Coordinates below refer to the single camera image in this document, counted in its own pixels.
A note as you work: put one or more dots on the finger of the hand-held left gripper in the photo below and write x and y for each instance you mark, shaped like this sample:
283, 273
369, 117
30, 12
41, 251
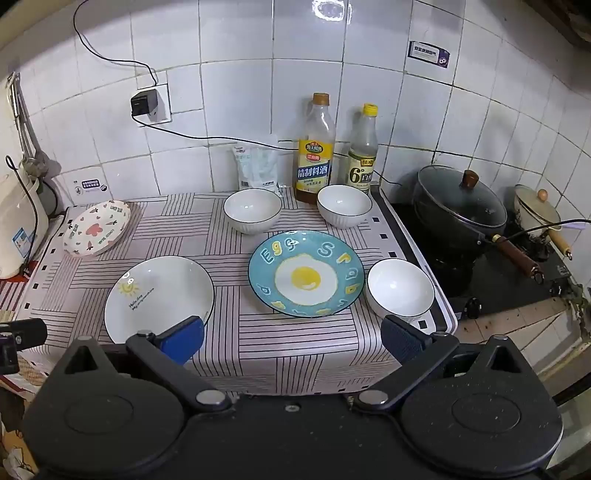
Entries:
30, 332

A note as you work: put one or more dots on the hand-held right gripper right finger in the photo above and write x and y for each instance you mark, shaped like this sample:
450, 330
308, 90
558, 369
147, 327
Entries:
400, 339

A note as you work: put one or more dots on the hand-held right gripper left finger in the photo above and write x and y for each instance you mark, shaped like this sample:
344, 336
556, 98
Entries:
184, 339

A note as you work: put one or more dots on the white ribbed bowl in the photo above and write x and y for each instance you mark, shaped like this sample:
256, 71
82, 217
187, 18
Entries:
253, 207
344, 205
399, 288

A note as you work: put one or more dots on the white sun print plate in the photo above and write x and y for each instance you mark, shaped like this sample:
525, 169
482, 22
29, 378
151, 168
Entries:
157, 295

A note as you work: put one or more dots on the blue fried egg print plate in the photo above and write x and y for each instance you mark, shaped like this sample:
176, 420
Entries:
304, 277

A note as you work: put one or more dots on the pink rabbit print plate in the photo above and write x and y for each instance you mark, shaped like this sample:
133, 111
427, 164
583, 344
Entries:
94, 228

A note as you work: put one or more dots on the striped tablecloth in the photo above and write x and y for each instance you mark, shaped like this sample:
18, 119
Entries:
240, 341

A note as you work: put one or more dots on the black gas stove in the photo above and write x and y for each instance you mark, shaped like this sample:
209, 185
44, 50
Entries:
480, 281

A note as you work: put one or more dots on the white rice cooker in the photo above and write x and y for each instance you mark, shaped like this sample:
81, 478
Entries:
18, 221

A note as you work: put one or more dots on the black wok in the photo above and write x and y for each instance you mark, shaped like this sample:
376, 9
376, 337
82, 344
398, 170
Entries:
455, 230

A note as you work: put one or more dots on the glass wok lid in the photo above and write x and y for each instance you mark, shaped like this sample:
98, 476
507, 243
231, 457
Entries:
457, 196

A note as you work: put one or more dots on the clear vinegar bottle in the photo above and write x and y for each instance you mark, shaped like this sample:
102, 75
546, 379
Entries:
363, 161

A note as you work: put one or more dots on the cream enamel pot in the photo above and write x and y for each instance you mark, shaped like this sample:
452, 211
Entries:
535, 212

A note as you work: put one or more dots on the white powder bag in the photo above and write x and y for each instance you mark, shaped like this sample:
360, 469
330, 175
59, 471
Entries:
258, 166

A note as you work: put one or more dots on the amber cooking wine bottle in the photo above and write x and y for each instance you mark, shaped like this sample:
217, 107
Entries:
315, 161

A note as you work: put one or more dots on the black power adapter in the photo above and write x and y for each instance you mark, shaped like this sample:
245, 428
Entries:
144, 104

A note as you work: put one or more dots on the dark range hood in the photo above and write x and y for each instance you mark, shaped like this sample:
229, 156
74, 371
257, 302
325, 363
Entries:
572, 18

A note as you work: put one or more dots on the small white wall sticker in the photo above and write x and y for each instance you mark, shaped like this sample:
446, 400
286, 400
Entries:
90, 188

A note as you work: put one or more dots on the white wall socket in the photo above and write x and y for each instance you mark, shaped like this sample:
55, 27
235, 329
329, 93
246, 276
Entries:
164, 104

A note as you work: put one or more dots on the purple and white wall sticker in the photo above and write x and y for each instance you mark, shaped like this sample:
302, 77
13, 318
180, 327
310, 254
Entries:
428, 54

